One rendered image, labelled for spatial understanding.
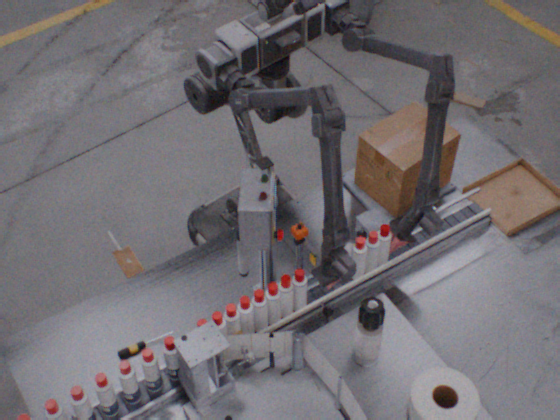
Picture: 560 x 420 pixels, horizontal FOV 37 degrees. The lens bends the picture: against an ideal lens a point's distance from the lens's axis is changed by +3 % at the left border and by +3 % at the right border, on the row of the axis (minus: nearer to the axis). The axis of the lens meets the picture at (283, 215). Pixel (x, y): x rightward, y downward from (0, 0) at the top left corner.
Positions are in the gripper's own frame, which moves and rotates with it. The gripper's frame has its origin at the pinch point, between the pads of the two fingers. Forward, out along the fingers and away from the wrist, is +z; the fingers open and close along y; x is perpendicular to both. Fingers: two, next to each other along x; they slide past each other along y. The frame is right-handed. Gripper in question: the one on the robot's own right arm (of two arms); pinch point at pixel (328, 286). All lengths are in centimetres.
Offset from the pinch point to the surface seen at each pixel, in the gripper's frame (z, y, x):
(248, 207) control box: -46, -23, 10
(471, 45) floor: 105, 222, 157
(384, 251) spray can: 3.9, 26.7, 3.2
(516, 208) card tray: 19, 90, 0
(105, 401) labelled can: 2, -79, 5
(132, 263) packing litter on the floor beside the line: 101, -30, 121
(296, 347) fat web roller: -0.8, -22.2, -14.0
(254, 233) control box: -35.7, -22.4, 8.2
